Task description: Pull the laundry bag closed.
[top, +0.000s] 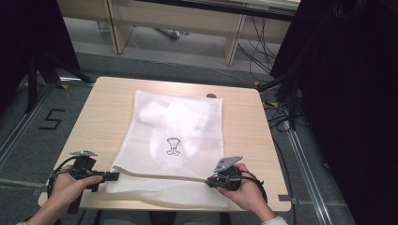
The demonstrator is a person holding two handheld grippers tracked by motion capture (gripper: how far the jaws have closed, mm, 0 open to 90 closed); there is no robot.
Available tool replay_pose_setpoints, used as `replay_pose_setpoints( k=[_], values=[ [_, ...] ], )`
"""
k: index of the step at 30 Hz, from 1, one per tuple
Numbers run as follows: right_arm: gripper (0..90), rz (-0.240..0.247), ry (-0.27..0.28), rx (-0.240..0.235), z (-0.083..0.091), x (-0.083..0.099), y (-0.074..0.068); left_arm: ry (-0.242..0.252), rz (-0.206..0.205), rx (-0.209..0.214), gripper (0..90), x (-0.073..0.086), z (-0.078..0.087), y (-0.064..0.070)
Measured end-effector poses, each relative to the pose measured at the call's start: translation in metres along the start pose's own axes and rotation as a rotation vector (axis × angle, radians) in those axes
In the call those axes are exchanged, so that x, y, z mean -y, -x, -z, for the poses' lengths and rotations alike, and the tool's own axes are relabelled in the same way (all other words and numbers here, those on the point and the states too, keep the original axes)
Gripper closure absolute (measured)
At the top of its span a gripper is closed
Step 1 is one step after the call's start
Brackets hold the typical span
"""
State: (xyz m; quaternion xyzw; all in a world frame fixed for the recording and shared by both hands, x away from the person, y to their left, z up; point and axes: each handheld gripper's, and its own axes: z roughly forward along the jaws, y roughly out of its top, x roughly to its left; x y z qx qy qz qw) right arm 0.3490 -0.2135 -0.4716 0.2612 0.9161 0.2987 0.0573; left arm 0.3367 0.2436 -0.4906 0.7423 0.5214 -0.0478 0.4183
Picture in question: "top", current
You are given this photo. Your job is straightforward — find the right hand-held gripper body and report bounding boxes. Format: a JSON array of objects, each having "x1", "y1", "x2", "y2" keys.
[{"x1": 213, "y1": 156, "x2": 244, "y2": 192}]

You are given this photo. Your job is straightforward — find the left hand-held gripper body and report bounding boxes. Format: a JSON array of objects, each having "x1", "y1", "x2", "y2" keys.
[{"x1": 68, "y1": 150, "x2": 100, "y2": 216}]

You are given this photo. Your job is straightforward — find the white mesh laundry bag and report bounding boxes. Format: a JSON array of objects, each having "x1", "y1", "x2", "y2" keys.
[{"x1": 105, "y1": 90, "x2": 232, "y2": 210}]

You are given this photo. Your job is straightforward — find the person's right hand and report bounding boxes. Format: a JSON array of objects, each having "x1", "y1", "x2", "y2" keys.
[{"x1": 217, "y1": 162, "x2": 277, "y2": 223}]

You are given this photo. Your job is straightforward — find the person's left hand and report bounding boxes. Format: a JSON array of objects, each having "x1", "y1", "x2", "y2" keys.
[{"x1": 48, "y1": 172, "x2": 104, "y2": 215}]

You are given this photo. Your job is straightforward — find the grey tape strip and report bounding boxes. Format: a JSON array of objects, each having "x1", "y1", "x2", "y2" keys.
[{"x1": 277, "y1": 193, "x2": 298, "y2": 205}]

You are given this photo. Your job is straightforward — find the white garment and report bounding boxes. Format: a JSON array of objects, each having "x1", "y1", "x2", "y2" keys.
[{"x1": 138, "y1": 97, "x2": 211, "y2": 173}]

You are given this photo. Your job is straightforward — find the black tripod stand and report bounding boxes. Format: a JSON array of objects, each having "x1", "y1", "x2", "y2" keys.
[
  {"x1": 25, "y1": 51, "x2": 94, "y2": 114},
  {"x1": 257, "y1": 69, "x2": 302, "y2": 132}
]

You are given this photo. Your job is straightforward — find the black curtain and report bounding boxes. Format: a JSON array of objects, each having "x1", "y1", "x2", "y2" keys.
[
  {"x1": 269, "y1": 0, "x2": 398, "y2": 225},
  {"x1": 0, "y1": 0, "x2": 82, "y2": 111}
]

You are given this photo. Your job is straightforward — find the grey power strip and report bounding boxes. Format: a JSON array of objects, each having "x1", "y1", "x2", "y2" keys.
[{"x1": 155, "y1": 27, "x2": 182, "y2": 40}]

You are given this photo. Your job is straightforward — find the left hand-held gripper cable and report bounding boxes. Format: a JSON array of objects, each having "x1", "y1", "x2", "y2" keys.
[{"x1": 46, "y1": 156, "x2": 80, "y2": 200}]

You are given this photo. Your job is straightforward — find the hand-held gripper cable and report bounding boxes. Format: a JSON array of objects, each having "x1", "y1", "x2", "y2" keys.
[
  {"x1": 46, "y1": 156, "x2": 80, "y2": 200},
  {"x1": 238, "y1": 170, "x2": 268, "y2": 204}
]

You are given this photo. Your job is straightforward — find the right hand-held gripper cable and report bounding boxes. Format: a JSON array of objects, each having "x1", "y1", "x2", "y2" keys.
[{"x1": 238, "y1": 170, "x2": 268, "y2": 204}]

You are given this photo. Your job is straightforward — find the metal floor rail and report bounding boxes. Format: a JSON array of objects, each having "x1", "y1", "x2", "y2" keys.
[
  {"x1": 283, "y1": 124, "x2": 334, "y2": 225},
  {"x1": 0, "y1": 83, "x2": 56, "y2": 170}
]

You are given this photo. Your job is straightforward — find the black floor cables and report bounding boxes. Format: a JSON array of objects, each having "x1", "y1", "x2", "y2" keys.
[{"x1": 262, "y1": 98, "x2": 310, "y2": 135}]

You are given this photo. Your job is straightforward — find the hanging black cables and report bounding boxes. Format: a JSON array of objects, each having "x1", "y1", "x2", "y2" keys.
[{"x1": 237, "y1": 15, "x2": 280, "y2": 83}]

